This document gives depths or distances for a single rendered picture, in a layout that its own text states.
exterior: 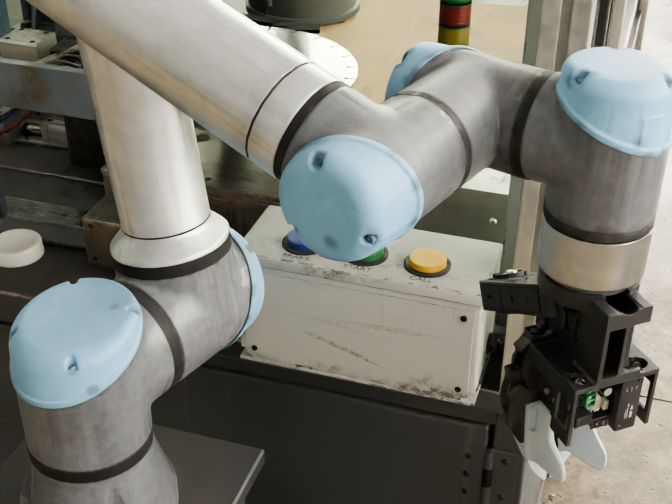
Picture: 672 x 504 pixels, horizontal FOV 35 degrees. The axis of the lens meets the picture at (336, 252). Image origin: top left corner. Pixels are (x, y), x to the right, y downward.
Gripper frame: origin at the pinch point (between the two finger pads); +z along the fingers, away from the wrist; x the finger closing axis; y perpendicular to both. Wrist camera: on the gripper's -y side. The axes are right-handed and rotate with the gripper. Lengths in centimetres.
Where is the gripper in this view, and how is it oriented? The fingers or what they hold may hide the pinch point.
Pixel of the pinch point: (542, 458)
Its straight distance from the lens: 90.7
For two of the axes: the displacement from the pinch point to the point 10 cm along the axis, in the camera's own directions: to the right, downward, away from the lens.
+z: -0.1, 8.4, 5.4
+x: 9.3, -1.9, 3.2
